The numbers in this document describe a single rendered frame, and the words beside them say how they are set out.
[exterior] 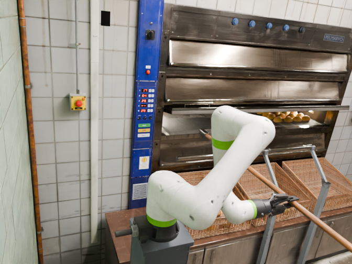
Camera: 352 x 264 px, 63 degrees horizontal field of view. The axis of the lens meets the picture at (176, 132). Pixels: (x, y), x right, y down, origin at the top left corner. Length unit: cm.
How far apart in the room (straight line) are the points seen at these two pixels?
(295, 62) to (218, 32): 79
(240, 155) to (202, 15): 130
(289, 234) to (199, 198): 175
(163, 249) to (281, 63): 188
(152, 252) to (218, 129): 55
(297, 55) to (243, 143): 172
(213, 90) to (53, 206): 146
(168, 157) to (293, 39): 140
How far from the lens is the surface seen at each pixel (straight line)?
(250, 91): 247
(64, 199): 228
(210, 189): 100
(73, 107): 192
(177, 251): 121
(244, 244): 240
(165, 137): 222
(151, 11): 197
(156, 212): 111
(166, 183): 105
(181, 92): 215
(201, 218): 98
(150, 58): 199
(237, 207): 139
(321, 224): 156
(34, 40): 192
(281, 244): 269
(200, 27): 216
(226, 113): 122
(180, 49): 210
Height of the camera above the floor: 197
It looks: 20 degrees down
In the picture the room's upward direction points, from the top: 6 degrees clockwise
